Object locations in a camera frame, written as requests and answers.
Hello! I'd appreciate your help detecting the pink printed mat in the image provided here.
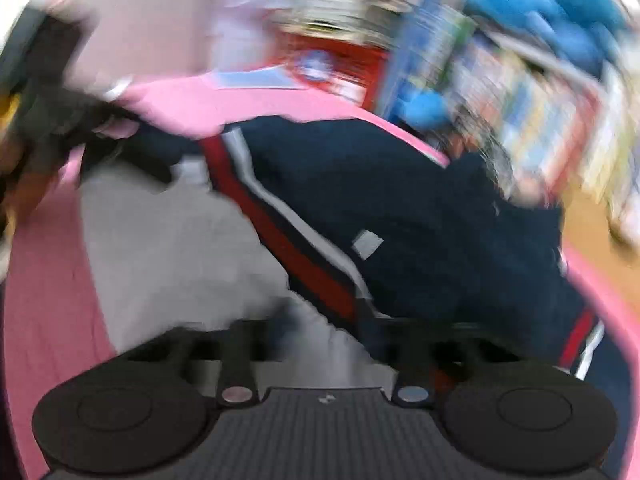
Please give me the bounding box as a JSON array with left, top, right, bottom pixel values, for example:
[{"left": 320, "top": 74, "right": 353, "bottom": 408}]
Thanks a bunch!
[{"left": 0, "top": 72, "right": 640, "bottom": 480}]

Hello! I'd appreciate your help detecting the navy and white jacket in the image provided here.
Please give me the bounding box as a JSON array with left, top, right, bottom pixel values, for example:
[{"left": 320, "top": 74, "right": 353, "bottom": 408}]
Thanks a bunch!
[{"left": 50, "top": 115, "right": 608, "bottom": 401}]

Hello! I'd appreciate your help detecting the blue plush ball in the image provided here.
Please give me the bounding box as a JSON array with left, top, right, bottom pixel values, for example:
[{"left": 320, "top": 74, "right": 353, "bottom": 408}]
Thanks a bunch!
[{"left": 395, "top": 92, "right": 451, "bottom": 131}]

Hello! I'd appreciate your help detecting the blue notebook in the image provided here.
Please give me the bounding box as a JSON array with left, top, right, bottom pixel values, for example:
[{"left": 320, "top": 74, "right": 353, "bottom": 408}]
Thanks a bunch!
[{"left": 212, "top": 70, "right": 308, "bottom": 92}]

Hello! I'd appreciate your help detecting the large red plastic crate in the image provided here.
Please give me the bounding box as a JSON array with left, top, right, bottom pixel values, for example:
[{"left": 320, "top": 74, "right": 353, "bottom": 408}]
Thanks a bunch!
[{"left": 277, "top": 35, "right": 391, "bottom": 106}]

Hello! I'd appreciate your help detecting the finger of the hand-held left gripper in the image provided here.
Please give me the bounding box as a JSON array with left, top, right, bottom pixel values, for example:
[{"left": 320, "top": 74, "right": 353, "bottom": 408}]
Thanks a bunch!
[{"left": 75, "top": 105, "right": 176, "bottom": 186}]

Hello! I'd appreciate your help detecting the row of children's storybooks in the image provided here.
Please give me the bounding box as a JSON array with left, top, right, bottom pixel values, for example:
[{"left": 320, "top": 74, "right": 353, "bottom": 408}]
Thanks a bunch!
[{"left": 450, "top": 30, "right": 606, "bottom": 196}]

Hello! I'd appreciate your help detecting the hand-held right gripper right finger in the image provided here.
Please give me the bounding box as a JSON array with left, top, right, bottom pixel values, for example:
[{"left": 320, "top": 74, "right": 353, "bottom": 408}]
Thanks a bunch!
[{"left": 392, "top": 325, "right": 506, "bottom": 407}]

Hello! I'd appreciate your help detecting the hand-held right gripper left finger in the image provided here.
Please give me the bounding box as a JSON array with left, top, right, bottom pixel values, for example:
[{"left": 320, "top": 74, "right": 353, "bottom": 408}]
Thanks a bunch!
[{"left": 125, "top": 317, "right": 281, "bottom": 406}]

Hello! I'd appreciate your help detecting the row of tall blue picture books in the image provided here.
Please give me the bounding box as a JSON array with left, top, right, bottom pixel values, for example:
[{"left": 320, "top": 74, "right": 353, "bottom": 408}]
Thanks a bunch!
[{"left": 380, "top": 0, "right": 476, "bottom": 116}]

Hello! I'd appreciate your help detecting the wooden drawer organizer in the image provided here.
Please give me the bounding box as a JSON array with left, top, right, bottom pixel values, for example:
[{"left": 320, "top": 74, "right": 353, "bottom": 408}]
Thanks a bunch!
[{"left": 560, "top": 195, "right": 640, "bottom": 261}]

